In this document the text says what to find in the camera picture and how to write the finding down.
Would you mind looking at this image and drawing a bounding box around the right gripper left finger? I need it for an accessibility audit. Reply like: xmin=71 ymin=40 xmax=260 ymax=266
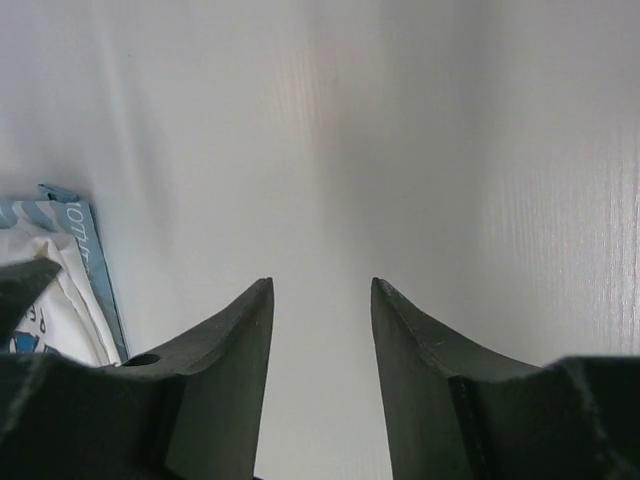
xmin=1 ymin=278 xmax=274 ymax=479

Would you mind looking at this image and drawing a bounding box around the blue printed t shirt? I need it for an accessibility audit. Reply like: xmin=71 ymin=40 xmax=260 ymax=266
xmin=1 ymin=184 xmax=129 ymax=363

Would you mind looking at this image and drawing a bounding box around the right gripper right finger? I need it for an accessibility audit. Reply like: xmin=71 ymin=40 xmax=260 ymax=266
xmin=371 ymin=278 xmax=639 ymax=479

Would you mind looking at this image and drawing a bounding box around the white t shirt flower print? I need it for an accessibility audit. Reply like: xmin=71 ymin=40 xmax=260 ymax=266
xmin=1 ymin=229 xmax=121 ymax=367

